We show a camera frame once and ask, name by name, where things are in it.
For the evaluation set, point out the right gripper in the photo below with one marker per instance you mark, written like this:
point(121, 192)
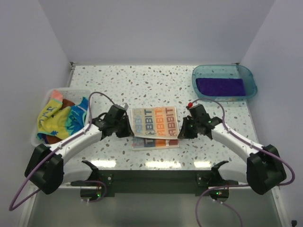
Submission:
point(184, 134)

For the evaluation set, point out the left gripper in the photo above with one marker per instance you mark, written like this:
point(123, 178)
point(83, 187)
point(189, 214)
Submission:
point(128, 132)

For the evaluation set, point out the colourful printed towel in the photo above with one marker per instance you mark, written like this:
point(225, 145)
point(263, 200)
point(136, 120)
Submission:
point(154, 128)

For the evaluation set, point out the purple towel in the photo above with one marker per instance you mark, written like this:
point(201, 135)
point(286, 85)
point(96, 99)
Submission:
point(221, 87)

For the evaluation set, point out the yellow green patterned towel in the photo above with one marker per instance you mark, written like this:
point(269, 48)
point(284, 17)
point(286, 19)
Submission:
point(52, 119)

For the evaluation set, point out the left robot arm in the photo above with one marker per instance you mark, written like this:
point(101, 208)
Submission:
point(46, 166)

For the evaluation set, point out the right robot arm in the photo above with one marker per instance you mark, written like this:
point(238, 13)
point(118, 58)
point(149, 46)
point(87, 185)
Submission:
point(264, 167)

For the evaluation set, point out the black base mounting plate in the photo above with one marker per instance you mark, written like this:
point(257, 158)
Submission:
point(112, 182)

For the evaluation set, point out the blue towel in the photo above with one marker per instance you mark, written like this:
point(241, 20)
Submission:
point(77, 117)

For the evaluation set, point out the white plastic laundry basket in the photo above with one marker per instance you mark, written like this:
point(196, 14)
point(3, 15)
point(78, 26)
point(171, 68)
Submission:
point(74, 95)

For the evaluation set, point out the brown towel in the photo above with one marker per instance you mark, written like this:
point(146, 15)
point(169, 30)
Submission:
point(66, 103)

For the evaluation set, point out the teal translucent plastic bin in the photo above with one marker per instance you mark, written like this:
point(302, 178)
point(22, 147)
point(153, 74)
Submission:
point(233, 71)

